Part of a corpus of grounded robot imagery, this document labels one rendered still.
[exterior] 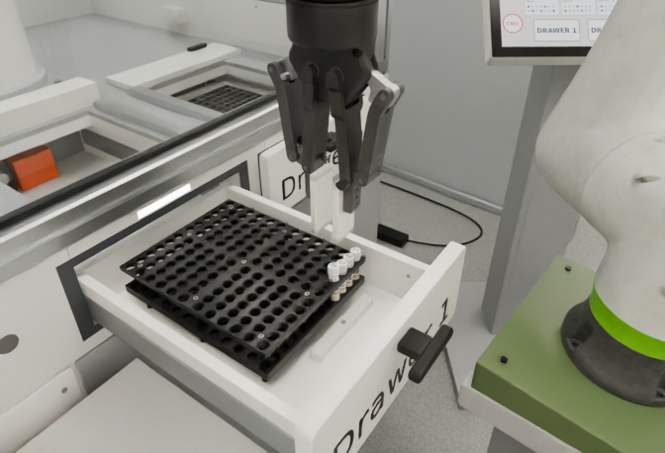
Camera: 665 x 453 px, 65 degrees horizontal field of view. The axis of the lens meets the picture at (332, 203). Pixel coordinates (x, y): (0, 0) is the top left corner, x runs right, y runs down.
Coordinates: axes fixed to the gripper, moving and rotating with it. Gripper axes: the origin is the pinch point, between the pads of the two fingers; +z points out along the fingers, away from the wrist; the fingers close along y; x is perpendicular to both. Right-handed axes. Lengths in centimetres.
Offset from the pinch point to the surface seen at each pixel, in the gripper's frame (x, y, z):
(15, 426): -27.9, -22.9, 22.9
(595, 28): 83, 7, -1
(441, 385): 63, -5, 100
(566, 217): 94, 10, 51
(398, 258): 7.8, 4.0, 10.5
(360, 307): 2.5, 2.3, 15.1
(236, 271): -5.4, -9.5, 9.8
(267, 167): 13.4, -21.1, 8.8
